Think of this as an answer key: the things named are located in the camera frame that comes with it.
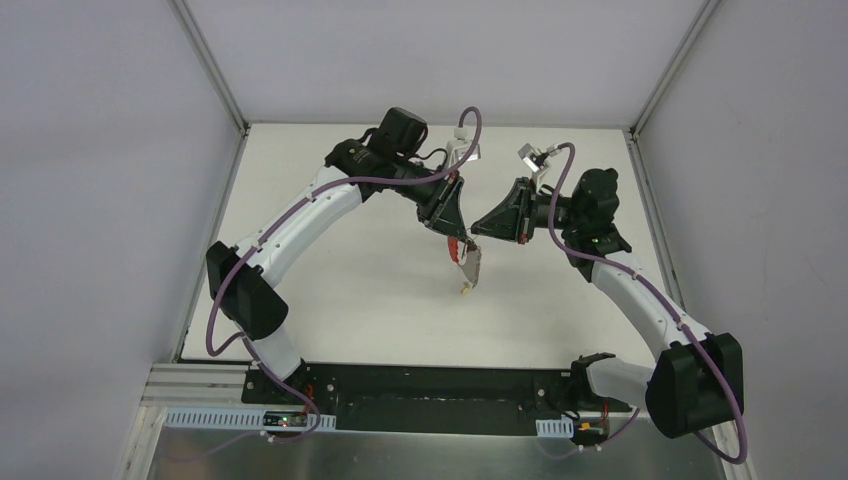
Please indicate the aluminium frame rail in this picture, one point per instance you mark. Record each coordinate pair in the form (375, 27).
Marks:
(180, 384)

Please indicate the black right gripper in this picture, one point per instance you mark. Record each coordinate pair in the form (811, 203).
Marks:
(522, 211)

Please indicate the red-handled metal key holder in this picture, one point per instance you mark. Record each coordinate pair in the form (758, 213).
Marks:
(467, 256)

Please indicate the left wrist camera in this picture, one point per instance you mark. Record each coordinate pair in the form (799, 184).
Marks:
(459, 146)

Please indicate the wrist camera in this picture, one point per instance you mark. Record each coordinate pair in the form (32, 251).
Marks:
(534, 158)
(459, 146)

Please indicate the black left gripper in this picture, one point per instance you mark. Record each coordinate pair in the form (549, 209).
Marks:
(439, 201)

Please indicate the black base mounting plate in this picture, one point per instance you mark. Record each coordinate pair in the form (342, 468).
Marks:
(442, 400)

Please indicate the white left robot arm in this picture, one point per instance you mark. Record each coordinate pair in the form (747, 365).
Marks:
(242, 278)

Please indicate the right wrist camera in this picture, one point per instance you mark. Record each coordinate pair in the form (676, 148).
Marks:
(534, 158)

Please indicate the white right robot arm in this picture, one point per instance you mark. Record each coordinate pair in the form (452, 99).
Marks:
(697, 379)

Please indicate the white cable duct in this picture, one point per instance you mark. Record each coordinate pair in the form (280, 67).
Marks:
(247, 419)

